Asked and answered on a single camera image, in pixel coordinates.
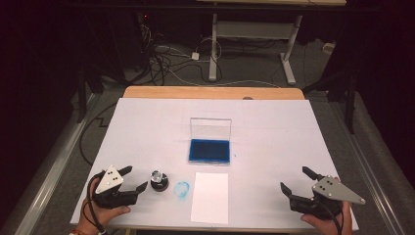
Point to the blue ink pad clear case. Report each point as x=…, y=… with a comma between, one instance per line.
x=208, y=150

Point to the white power strip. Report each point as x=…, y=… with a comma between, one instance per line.
x=328, y=48

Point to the aluminium floor rail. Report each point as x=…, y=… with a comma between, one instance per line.
x=49, y=182
x=368, y=169

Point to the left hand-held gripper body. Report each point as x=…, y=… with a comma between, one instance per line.
x=109, y=182

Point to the black metal stand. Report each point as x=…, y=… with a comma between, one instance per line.
x=81, y=98
x=350, y=104

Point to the white power adapter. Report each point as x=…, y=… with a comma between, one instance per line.
x=195, y=56

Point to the person's left hand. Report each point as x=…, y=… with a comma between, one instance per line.
x=98, y=218

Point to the white-legged desk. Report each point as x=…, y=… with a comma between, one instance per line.
x=254, y=30

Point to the wooden table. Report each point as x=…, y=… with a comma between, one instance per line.
x=195, y=92

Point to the person's right hand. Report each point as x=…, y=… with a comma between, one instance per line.
x=326, y=226

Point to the white paper sheet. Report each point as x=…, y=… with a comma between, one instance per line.
x=208, y=209

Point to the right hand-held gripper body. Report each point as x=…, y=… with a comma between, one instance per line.
x=332, y=189

